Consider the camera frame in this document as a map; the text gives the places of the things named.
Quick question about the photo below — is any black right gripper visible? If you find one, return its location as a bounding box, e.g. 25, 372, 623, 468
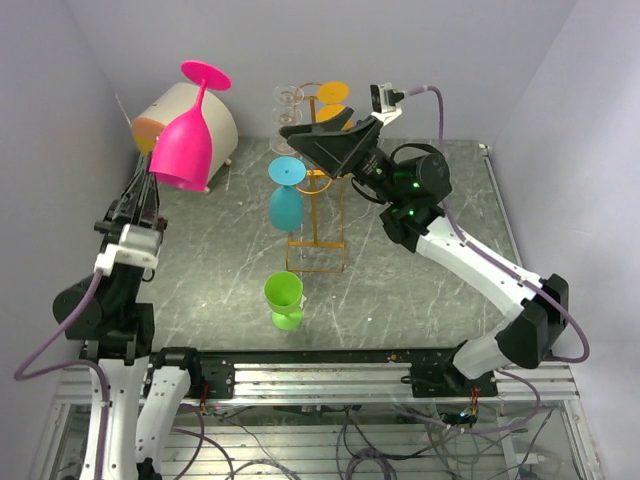
280, 108, 403, 205

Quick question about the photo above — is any clear wine glass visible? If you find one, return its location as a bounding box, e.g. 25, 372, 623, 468
273, 85, 305, 106
269, 133, 301, 157
271, 105, 303, 128

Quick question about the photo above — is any pink plastic goblet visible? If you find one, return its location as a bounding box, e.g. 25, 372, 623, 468
149, 60, 232, 192

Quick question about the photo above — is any teal plastic goblet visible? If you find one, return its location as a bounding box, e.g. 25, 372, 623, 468
268, 156, 307, 232

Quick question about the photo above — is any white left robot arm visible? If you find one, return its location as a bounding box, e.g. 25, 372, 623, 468
53, 154, 204, 479

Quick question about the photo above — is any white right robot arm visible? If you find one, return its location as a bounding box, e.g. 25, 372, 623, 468
279, 108, 569, 396

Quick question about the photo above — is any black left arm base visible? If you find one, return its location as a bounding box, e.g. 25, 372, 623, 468
152, 347, 235, 400

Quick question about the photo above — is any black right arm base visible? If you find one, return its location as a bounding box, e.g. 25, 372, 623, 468
401, 348, 498, 398

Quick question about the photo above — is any white orange bread box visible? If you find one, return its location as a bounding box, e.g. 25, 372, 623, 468
132, 82, 238, 192

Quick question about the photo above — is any green plastic goblet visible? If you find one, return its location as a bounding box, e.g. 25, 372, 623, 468
263, 271, 304, 331

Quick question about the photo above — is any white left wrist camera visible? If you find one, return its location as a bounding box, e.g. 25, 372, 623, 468
94, 224, 163, 276

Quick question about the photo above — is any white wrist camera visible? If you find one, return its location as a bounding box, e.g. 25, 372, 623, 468
370, 82, 406, 126
94, 224, 163, 276

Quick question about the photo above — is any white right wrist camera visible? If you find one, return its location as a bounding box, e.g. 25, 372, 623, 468
370, 82, 406, 126

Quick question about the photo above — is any gold wire glass rack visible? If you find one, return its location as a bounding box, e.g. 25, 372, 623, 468
285, 82, 347, 273

